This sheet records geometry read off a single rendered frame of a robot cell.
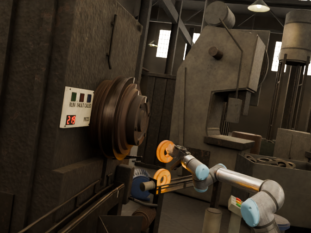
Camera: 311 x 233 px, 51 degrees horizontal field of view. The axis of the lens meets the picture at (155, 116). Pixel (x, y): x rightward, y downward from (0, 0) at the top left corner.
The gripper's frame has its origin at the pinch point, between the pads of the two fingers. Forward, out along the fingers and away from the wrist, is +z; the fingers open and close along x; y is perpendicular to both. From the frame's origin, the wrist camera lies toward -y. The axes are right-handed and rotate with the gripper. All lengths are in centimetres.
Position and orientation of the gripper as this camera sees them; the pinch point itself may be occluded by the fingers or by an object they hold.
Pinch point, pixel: (166, 148)
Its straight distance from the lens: 226.8
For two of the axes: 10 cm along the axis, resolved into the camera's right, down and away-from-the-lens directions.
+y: 3.3, -9.1, -2.5
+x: -7.4, -0.9, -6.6
